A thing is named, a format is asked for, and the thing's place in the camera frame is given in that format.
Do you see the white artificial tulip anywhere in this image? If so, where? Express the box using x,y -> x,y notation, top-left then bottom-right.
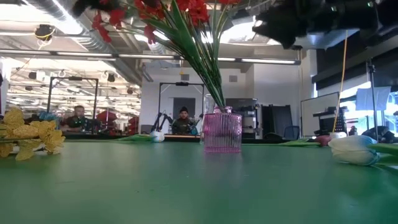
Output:
116,130 -> 165,144
328,134 -> 398,167

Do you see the red fabric object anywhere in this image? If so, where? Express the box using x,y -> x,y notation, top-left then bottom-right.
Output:
95,110 -> 118,133

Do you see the black machine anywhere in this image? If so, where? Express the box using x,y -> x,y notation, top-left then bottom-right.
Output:
225,98 -> 261,139

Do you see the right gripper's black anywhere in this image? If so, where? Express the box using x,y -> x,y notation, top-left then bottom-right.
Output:
252,2 -> 330,47

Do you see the white diffuser sheet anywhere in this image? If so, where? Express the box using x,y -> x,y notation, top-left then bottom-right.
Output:
355,86 -> 392,111

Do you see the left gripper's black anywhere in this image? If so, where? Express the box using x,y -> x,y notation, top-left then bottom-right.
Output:
73,0 -> 103,15

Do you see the black cabinet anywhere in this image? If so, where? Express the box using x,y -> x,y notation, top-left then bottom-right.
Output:
261,104 -> 295,139

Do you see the long ceiling light bar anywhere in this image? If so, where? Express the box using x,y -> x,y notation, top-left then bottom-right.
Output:
0,48 -> 302,66

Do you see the black metal station frame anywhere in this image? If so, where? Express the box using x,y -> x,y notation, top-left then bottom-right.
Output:
158,82 -> 205,134
46,77 -> 100,134

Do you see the yellow hanging cable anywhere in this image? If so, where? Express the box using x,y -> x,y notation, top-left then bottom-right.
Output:
331,29 -> 349,134

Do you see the black ceiling camera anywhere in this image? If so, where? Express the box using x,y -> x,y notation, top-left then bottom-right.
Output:
34,24 -> 57,41

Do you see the black light stand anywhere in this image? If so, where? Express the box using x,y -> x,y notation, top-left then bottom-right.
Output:
366,58 -> 381,141

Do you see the yellow artificial flower bunch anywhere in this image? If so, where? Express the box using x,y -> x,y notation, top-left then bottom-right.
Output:
0,107 -> 66,162

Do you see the black equipment rack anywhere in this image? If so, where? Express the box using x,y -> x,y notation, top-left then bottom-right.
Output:
312,107 -> 348,136

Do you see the dark red artificial tulip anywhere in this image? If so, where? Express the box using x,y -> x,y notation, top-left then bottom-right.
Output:
278,134 -> 333,147

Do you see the person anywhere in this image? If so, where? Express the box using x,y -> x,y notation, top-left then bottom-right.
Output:
60,105 -> 94,133
171,106 -> 195,135

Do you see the pink ribbed glass vase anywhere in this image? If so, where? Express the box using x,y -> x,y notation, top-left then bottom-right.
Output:
202,105 -> 243,154

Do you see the whiteboard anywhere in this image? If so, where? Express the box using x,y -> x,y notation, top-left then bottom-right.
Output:
300,91 -> 340,137

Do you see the red artificial flower bunch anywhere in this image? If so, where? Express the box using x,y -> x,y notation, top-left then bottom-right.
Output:
91,0 -> 224,108
174,0 -> 246,108

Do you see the green table mat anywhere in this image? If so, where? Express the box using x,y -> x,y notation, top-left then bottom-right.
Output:
0,138 -> 398,224

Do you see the dark office chair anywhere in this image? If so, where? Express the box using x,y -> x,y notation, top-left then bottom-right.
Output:
283,125 -> 301,141

